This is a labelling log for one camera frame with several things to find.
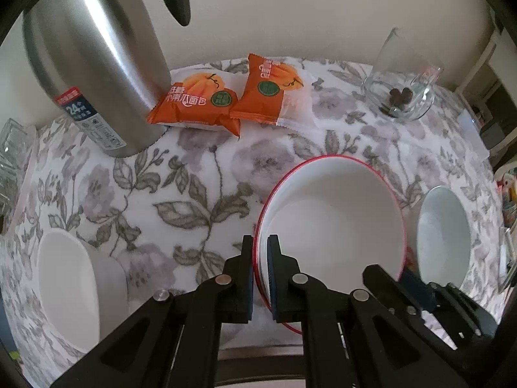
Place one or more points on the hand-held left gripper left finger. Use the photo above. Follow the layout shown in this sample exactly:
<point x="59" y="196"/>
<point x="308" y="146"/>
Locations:
<point x="247" y="283"/>

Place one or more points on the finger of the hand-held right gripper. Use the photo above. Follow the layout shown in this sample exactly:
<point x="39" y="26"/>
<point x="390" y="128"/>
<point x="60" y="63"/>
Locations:
<point x="387" y="287"/>
<point x="420" y="291"/>

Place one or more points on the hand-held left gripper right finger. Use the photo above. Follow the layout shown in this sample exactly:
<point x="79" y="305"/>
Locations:
<point x="271" y="283"/>

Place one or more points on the pale blue floral bowl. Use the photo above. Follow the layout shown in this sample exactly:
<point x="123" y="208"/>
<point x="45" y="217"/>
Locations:
<point x="444" y="234"/>

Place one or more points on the strawberry print bowl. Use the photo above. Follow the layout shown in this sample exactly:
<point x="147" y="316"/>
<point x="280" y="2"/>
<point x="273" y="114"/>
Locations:
<point x="331" y="218"/>

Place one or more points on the plain white bowl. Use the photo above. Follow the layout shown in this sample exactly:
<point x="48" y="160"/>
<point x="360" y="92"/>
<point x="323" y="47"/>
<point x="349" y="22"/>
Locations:
<point x="68" y="287"/>

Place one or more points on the grey floral tablecloth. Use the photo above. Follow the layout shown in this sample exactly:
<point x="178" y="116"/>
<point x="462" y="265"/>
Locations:
<point x="194" y="178"/>

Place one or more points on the orange snack packet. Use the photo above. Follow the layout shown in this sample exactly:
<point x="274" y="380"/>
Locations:
<point x="194" y="101"/>
<point x="266" y="89"/>

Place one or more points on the dark dried fruit pieces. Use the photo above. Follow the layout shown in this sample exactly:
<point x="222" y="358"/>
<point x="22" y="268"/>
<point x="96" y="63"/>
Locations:
<point x="400" y="97"/>

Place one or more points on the clear glass mug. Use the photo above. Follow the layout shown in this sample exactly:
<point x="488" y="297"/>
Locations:
<point x="400" y="72"/>

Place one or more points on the steel thermos jug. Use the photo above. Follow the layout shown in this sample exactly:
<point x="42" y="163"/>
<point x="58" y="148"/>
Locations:
<point x="93" y="56"/>

